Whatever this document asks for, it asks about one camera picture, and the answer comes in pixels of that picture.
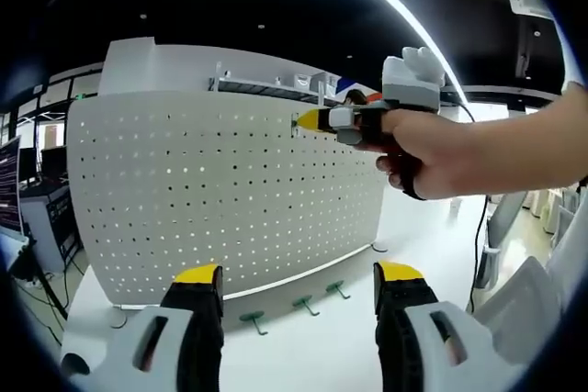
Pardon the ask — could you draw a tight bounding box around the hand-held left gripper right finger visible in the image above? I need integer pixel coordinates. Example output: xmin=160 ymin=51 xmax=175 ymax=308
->
xmin=372 ymin=260 xmax=502 ymax=392

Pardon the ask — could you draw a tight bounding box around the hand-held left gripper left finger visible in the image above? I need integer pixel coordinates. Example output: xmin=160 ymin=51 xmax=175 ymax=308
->
xmin=106 ymin=263 xmax=226 ymax=392

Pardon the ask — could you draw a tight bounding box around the white perforated mounting plate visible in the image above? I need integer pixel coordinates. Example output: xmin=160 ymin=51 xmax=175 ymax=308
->
xmin=66 ymin=90 xmax=390 ymax=330

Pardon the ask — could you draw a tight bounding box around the person's right hand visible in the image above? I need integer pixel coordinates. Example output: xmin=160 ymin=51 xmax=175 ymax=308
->
xmin=353 ymin=106 xmax=468 ymax=203

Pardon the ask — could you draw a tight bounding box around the ceiling light strip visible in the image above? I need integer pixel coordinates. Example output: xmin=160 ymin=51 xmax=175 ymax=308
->
xmin=316 ymin=0 xmax=469 ymax=104

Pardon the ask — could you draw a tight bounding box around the grey metal shelf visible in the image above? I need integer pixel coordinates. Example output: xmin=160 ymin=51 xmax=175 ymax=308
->
xmin=207 ymin=60 xmax=385 ymax=107

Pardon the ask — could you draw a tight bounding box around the white mesh office chair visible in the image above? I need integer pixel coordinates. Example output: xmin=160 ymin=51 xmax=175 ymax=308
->
xmin=472 ymin=254 xmax=566 ymax=365

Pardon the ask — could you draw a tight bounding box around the grey office chair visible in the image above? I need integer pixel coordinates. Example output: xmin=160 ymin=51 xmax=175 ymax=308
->
xmin=475 ymin=192 xmax=528 ymax=291

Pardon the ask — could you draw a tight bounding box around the black equipment cabinet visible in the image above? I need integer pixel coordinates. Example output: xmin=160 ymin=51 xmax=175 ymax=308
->
xmin=20 ymin=183 xmax=85 ymax=274

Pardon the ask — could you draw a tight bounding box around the white square pillar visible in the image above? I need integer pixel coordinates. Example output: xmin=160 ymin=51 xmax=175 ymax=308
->
xmin=97 ymin=37 xmax=160 ymax=95

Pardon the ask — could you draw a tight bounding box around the laptop screen at left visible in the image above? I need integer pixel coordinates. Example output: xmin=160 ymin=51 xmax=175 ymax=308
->
xmin=0 ymin=134 xmax=24 ymax=241

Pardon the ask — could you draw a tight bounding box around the black oval cable box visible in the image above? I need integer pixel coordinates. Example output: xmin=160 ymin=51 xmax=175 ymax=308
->
xmin=61 ymin=352 xmax=92 ymax=378

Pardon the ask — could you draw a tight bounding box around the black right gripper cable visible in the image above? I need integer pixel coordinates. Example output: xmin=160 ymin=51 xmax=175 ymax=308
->
xmin=439 ymin=95 xmax=492 ymax=314

